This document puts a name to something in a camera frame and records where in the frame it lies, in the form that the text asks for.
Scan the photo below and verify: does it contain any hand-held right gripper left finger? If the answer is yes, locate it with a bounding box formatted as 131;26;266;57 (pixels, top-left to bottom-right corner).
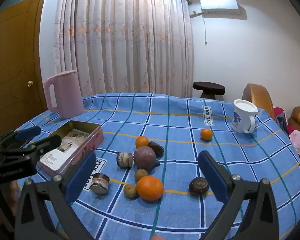
15;151;97;240

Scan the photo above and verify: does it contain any wooden door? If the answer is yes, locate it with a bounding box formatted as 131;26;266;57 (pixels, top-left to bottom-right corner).
0;0;47;140

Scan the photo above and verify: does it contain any blue checkered tablecloth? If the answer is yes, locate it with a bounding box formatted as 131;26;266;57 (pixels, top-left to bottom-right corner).
14;92;300;240

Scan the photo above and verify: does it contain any dark round stool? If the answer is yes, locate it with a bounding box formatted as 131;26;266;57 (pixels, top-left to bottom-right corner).
192;81;225;98

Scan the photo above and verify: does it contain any small orange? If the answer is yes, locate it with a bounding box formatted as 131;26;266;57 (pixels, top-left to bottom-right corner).
200;128;213;141

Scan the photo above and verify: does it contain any medium orange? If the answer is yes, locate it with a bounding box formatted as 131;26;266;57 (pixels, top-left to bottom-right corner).
135;136;150;148

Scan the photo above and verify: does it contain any pale floral curtain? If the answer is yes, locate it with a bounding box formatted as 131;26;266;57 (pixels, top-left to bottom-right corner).
54;0;194;98

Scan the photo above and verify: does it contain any dark brown oblong fruit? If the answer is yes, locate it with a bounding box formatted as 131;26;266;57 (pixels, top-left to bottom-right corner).
148;141;165;156

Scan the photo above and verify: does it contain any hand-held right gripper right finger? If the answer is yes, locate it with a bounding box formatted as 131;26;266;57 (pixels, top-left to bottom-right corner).
198;151;287;240

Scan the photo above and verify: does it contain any dark striped fruit piece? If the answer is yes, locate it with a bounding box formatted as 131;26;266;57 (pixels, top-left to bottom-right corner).
90;173;110;195
116;151;134;168

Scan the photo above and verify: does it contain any white air conditioner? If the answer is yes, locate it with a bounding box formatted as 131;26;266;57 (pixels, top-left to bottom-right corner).
200;0;239;15

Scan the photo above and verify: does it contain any brown leather sofa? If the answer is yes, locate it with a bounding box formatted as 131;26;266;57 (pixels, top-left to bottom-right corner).
287;106;300;165

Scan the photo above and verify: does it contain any large orange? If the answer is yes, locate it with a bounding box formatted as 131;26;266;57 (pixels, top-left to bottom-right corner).
136;176;164;201

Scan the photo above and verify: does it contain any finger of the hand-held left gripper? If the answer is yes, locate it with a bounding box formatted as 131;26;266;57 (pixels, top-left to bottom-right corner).
0;135;62;159
0;126;42;148

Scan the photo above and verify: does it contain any dark brown round fruit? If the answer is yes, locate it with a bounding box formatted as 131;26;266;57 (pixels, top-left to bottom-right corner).
189;177;210;196

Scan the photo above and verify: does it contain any pink kettle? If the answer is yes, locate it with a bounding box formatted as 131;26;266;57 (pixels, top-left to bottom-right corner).
44;70;85;119

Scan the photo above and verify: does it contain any tan longan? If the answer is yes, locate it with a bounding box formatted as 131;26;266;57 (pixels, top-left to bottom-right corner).
123;184;138;199
135;169;149;181

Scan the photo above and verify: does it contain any purple round fruit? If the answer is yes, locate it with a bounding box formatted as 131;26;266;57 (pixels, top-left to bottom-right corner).
133;146;161;170

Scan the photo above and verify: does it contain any air conditioner power cable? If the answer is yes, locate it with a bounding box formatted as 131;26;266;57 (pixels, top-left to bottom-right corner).
202;16;208;47

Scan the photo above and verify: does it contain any printed paper leaflet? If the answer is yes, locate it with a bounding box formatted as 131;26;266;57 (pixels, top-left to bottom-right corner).
40;129;90;167

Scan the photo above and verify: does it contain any pink tin box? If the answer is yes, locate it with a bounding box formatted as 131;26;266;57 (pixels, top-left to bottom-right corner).
37;120;105;178

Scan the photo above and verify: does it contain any white lidded mug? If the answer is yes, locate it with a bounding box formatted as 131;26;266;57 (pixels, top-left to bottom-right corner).
231;99;258;133

